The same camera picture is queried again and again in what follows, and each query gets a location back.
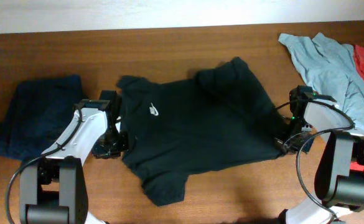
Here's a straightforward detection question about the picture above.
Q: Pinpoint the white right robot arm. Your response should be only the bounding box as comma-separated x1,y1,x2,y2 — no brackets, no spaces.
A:
275,85,364,223

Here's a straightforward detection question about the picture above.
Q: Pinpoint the navy blue folded garment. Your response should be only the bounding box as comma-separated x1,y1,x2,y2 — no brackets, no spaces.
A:
0,75,86,161

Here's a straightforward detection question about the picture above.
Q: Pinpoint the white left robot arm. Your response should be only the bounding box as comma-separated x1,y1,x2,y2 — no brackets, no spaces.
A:
16,90,128,224

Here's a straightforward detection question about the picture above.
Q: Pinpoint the dark green shirt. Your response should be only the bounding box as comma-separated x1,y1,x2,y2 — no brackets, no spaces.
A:
117,57,288,206

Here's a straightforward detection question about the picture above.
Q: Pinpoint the light blue shirt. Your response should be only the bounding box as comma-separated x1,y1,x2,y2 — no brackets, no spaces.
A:
278,32,364,130

